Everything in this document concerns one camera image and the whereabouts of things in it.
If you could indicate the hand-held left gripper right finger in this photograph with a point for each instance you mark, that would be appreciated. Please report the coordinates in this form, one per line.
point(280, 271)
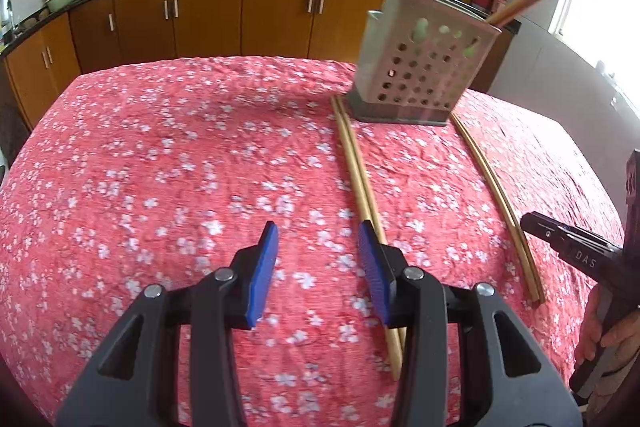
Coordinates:
point(375, 277)

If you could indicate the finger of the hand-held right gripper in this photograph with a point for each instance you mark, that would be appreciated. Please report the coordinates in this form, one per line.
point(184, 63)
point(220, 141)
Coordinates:
point(565, 242)

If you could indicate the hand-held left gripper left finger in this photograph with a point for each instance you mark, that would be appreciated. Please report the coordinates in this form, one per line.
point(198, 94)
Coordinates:
point(262, 272)

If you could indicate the perforated metal chopstick holder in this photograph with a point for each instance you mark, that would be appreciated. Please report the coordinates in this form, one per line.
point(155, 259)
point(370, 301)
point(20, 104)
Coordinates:
point(382, 32)

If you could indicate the person's right hand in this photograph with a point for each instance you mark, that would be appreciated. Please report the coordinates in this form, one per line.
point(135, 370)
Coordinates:
point(590, 322)

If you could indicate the red floral tablecloth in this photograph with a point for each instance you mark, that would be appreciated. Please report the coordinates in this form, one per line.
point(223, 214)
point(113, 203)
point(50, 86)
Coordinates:
point(150, 157)

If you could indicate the large bright window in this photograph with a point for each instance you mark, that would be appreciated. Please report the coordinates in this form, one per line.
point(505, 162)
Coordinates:
point(600, 7)

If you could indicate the wooden base cabinets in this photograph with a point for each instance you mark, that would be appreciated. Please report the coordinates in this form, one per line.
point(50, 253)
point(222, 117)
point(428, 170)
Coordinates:
point(210, 12)

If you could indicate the metal faucet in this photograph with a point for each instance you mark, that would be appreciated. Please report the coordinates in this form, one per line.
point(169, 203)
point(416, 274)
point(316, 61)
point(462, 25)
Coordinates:
point(10, 19)

